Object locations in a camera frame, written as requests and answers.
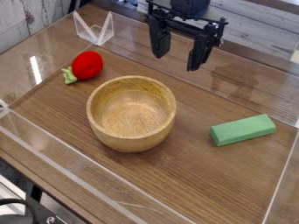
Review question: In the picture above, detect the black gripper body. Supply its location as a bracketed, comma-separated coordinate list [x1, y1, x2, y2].
[146, 0, 230, 46]

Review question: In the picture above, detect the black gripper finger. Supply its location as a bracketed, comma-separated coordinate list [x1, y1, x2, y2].
[149, 16, 171, 59]
[187, 34, 214, 71]

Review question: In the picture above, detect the red plush fruit green stem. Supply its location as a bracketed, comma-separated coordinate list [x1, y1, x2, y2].
[62, 51, 105, 84]

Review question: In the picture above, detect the wooden bowl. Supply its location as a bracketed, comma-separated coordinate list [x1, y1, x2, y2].
[87, 75, 178, 152]

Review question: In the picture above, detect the green rectangular block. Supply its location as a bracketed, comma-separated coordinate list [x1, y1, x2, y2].
[210, 114, 277, 146]

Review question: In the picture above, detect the clear acrylic tray wall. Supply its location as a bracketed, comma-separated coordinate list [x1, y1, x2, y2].
[0, 100, 195, 224]

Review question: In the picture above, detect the black cable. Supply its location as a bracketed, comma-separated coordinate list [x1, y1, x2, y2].
[0, 198, 37, 224]

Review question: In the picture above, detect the black table leg bracket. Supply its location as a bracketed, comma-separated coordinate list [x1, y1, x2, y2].
[26, 185, 67, 224]

